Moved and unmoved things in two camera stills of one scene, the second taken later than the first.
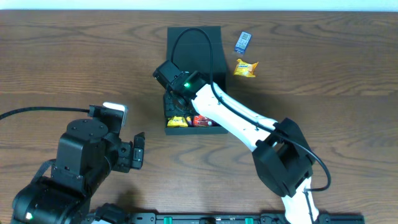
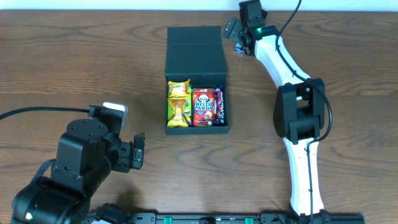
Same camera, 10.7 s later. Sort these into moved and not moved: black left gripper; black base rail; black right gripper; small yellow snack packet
Moved: small yellow snack packet; black right gripper
Not moved: black base rail; black left gripper
